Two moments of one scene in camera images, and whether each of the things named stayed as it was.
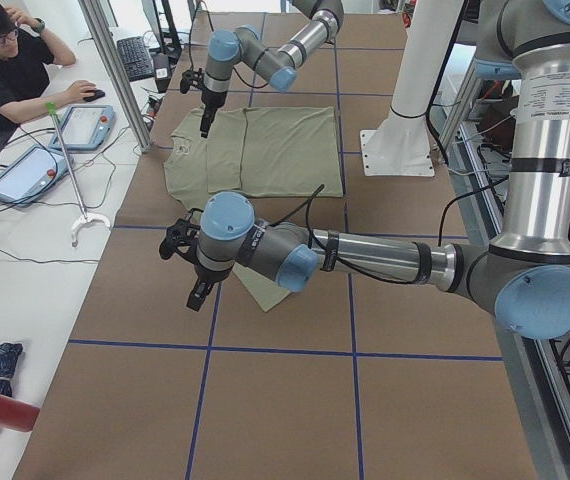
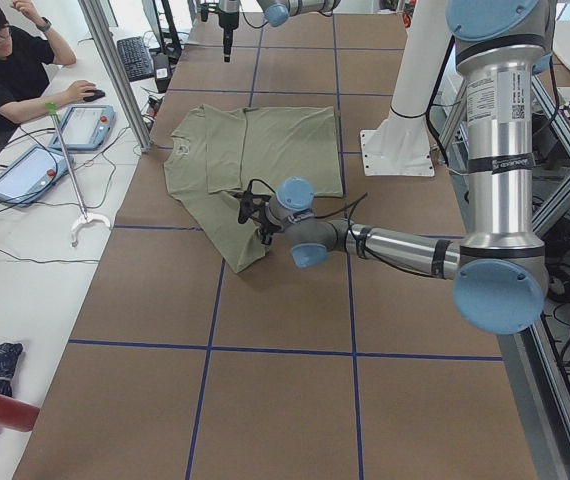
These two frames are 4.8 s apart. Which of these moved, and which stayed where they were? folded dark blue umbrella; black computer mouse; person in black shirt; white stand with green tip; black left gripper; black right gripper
Moved: black right gripper; black left gripper
Stayed: white stand with green tip; black computer mouse; person in black shirt; folded dark blue umbrella
